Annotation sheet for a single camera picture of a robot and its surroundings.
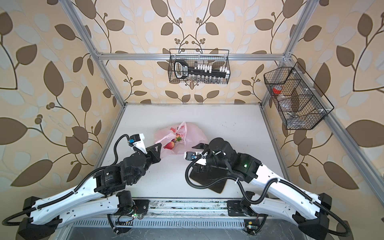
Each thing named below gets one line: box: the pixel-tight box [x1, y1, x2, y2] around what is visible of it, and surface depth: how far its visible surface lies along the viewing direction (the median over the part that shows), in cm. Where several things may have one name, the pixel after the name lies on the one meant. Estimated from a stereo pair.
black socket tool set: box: [173, 59, 230, 79], surface depth 84 cm
